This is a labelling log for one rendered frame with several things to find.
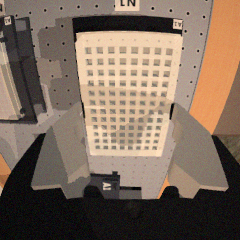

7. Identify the grey rectangular base plate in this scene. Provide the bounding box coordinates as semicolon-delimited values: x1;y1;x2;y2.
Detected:
0;0;214;199

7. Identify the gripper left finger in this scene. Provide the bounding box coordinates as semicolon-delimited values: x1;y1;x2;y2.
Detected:
0;101;91;240

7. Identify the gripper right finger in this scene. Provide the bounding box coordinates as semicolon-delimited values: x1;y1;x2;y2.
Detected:
167;102;240;227

